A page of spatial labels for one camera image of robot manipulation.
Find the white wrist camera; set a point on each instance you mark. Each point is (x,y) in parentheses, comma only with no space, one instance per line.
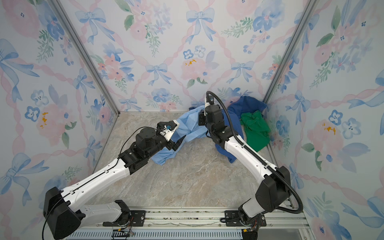
(167,129)
(208,101)

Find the dark blue shirt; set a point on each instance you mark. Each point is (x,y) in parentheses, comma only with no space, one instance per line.
(236,106)

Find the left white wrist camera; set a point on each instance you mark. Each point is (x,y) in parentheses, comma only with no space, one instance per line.
(167,129)

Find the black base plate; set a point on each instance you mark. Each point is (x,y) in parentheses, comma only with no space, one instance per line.
(238,219)
(136,217)

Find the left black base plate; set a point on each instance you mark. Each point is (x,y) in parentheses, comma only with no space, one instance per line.
(136,217)

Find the left aluminium corner post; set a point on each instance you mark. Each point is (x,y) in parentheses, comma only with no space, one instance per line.
(60,12)

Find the light blue shirt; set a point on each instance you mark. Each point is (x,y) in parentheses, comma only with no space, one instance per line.
(189,127)

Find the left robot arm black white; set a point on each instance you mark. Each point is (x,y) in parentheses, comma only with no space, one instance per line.
(65,210)

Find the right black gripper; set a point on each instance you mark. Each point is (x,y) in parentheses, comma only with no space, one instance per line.
(202,117)

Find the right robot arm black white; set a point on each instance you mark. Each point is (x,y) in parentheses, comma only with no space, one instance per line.
(272,192)

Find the green cloth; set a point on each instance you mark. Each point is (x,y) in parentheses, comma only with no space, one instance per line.
(256,129)

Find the aluminium corner post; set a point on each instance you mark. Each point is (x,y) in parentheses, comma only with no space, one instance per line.
(60,12)
(291,47)

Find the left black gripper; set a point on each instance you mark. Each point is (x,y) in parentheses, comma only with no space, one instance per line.
(171,144)

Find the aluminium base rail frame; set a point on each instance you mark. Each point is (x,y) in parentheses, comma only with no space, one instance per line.
(199,224)

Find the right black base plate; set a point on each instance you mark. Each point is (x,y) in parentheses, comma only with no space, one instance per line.
(238,219)

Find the right aluminium corner post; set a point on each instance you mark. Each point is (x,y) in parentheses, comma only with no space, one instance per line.
(291,47)

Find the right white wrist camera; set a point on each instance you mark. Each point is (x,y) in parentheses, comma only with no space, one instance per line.
(208,101)

